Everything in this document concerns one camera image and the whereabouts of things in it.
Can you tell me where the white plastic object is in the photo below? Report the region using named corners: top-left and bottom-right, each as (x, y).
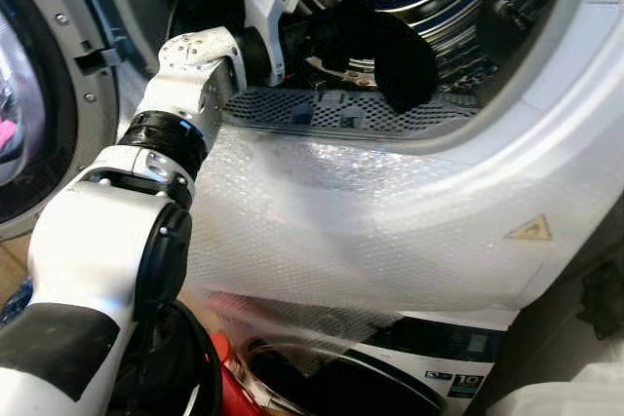
top-left (485, 362), bottom-right (624, 416)

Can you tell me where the black round washer door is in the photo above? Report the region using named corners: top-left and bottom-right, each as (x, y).
top-left (244, 338), bottom-right (449, 416)

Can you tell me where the yellow triangle warning sticker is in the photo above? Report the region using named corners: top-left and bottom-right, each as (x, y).
top-left (504, 214), bottom-right (554, 242)

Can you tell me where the grey dryer door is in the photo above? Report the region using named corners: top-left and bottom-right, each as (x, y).
top-left (0, 0), bottom-right (123, 242)

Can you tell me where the grey perforated lint filter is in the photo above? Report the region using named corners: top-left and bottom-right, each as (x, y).
top-left (222, 85), bottom-right (479, 139)

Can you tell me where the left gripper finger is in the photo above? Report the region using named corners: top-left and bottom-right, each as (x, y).
top-left (370, 15), bottom-right (440, 113)
top-left (331, 0), bottom-right (381, 55)

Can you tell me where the clear bubble wrap sheet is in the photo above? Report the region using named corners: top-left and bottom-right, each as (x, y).
top-left (185, 124), bottom-right (586, 339)

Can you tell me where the red plastic container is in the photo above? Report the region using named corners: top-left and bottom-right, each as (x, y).
top-left (208, 330), bottom-right (259, 416)

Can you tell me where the dark wall bracket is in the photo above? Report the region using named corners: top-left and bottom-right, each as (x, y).
top-left (577, 260), bottom-right (624, 339)

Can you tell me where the white tumble dryer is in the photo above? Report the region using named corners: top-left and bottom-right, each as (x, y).
top-left (97, 0), bottom-right (624, 315)

